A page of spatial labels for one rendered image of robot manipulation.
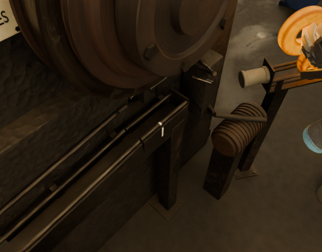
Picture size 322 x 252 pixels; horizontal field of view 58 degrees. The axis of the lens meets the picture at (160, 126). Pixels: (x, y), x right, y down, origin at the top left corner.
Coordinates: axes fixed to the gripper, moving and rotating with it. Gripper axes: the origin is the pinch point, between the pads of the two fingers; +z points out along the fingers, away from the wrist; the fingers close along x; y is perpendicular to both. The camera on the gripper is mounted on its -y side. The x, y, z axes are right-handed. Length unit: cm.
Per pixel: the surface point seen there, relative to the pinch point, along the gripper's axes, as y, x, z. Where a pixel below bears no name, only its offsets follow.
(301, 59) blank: -11.7, -2.9, -4.2
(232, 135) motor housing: -26.8, 22.6, -21.5
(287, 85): -20.3, -0.2, -9.0
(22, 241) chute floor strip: -10, 88, -44
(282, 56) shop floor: -104, -61, 54
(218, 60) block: -3.7, 28.5, -5.0
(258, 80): -15.4, 12.4, -7.5
